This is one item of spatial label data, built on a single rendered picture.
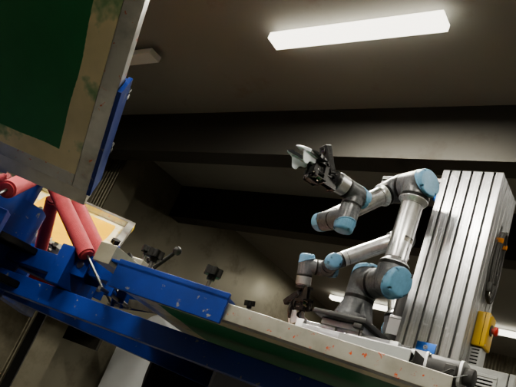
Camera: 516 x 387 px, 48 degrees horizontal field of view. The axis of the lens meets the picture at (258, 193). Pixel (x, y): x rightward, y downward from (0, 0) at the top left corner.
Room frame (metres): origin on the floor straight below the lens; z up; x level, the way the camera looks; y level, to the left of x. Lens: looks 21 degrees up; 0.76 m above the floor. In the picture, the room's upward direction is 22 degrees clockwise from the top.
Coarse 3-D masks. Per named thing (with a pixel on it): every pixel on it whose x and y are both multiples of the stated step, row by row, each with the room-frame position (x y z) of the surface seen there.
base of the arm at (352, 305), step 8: (344, 296) 2.19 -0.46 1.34; (352, 296) 2.15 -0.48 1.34; (360, 296) 2.14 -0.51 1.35; (344, 304) 2.15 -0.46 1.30; (352, 304) 2.13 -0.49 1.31; (360, 304) 2.13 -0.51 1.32; (368, 304) 2.14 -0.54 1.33; (344, 312) 2.14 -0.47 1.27; (352, 312) 2.12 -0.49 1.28; (360, 312) 2.13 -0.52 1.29; (368, 312) 2.13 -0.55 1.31
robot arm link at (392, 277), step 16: (400, 176) 2.09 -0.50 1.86; (416, 176) 2.00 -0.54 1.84; (432, 176) 2.01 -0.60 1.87; (400, 192) 2.07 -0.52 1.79; (416, 192) 2.01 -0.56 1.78; (432, 192) 2.01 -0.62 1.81; (400, 208) 2.06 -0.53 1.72; (416, 208) 2.02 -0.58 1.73; (400, 224) 2.04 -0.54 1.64; (416, 224) 2.04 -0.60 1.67; (400, 240) 2.03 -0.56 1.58; (384, 256) 2.05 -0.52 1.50; (400, 256) 2.02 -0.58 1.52; (384, 272) 2.02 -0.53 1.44; (400, 272) 1.99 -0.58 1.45; (368, 288) 2.10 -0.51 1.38; (384, 288) 2.02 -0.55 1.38; (400, 288) 2.01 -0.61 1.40
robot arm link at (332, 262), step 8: (376, 240) 2.55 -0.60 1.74; (384, 240) 2.54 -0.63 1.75; (352, 248) 2.55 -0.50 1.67; (360, 248) 2.54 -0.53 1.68; (368, 248) 2.54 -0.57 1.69; (376, 248) 2.54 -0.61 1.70; (384, 248) 2.55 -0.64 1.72; (328, 256) 2.53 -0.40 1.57; (336, 256) 2.53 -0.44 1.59; (344, 256) 2.54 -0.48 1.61; (352, 256) 2.54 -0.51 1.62; (360, 256) 2.55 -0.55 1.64; (368, 256) 2.56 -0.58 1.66; (328, 264) 2.54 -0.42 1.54; (336, 264) 2.53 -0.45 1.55; (344, 264) 2.56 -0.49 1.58; (328, 272) 2.62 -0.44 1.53
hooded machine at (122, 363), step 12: (168, 324) 6.69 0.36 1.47; (120, 360) 6.91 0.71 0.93; (132, 360) 6.79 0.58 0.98; (144, 360) 6.67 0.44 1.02; (108, 372) 6.97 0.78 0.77; (120, 372) 6.86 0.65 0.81; (132, 372) 6.74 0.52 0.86; (144, 372) 6.62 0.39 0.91; (108, 384) 6.92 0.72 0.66; (120, 384) 6.81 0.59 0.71; (132, 384) 6.69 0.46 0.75
